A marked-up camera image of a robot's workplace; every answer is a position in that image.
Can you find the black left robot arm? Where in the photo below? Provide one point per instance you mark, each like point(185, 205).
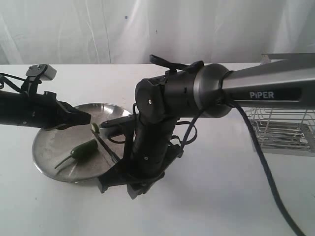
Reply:
point(7, 108)

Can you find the green chili pepper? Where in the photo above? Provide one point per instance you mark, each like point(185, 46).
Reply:
point(81, 151)

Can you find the round steel plate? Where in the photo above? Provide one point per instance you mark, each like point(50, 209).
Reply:
point(51, 147)

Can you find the black knife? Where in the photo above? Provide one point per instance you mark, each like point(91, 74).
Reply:
point(112, 154)

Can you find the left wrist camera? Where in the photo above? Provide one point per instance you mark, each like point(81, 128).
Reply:
point(43, 71)

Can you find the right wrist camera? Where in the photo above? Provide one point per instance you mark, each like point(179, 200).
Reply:
point(119, 126)

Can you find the green cucumber slice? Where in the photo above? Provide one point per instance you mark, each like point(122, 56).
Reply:
point(95, 128)

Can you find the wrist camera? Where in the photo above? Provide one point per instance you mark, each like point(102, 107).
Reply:
point(43, 71)
point(119, 126)

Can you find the steel wire utensil holder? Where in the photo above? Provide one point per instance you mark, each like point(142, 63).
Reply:
point(283, 130)

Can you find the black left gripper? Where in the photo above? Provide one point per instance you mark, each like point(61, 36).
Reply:
point(45, 111)

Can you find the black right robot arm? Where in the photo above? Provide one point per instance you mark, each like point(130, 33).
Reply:
point(196, 91)

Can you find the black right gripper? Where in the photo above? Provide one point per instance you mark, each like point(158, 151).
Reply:
point(151, 154)

